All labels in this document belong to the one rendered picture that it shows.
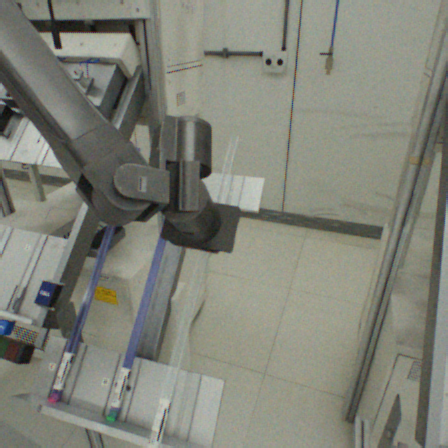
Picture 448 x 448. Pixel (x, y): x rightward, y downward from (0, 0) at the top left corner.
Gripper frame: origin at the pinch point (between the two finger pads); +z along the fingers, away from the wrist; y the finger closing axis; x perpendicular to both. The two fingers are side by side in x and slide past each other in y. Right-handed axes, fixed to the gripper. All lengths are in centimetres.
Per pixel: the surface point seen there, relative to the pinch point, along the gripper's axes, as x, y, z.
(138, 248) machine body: -4, 37, 61
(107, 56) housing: -45, 41, 17
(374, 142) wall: -109, -55, 154
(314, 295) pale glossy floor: -9, -33, 148
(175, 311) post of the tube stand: 13.0, 7.3, 17.3
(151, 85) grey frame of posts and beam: -44, 32, 25
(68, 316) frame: 19.3, 31.5, 20.3
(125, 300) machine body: 14, 34, 55
